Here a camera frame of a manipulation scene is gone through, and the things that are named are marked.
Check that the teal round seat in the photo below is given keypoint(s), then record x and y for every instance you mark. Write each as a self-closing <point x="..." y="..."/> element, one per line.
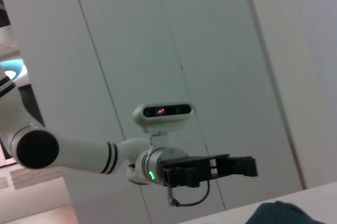
<point x="11" y="68"/>

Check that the black background furniture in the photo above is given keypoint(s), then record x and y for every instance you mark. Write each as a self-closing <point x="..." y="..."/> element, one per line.
<point x="31" y="102"/>

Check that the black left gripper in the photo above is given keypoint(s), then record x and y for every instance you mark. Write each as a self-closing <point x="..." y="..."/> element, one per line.
<point x="184" y="171"/>

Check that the dark teal insulated bag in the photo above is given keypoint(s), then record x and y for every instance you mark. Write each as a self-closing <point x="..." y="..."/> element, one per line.
<point x="284" y="213"/>

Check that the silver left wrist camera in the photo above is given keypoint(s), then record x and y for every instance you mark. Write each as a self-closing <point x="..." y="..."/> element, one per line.
<point x="163" y="114"/>

